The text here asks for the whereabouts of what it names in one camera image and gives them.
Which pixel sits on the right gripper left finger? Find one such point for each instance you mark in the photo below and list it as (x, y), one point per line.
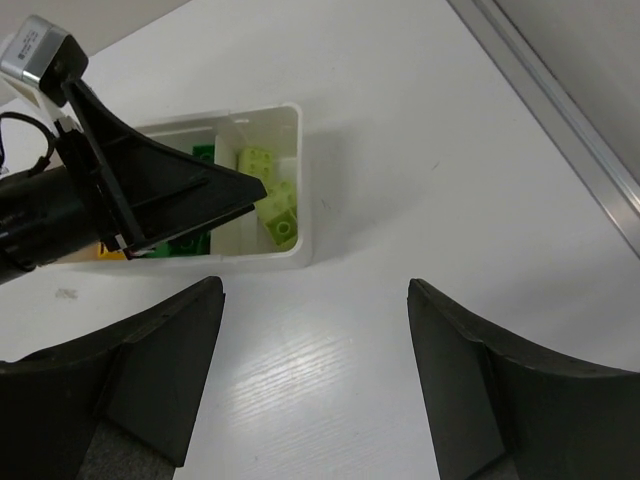
(118, 403)

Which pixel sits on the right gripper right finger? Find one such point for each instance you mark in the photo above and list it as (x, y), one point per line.
(502, 407)

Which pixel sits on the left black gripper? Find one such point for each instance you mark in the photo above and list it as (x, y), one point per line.
(137, 191)

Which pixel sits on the green two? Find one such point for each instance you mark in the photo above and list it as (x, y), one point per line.
(194, 244)

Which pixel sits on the orange lego brick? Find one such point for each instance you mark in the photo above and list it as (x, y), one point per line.
(104, 254)

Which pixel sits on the pale green lego brick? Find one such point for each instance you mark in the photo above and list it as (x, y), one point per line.
(257, 162)

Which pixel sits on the white divided plastic container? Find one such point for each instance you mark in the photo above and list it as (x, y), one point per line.
(266, 142)

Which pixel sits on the pale yellow green lego stack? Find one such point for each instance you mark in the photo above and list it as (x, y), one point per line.
(278, 214)

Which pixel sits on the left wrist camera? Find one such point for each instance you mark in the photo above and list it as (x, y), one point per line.
(39, 58)

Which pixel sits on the aluminium rail frame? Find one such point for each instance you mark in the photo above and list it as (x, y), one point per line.
(586, 151)

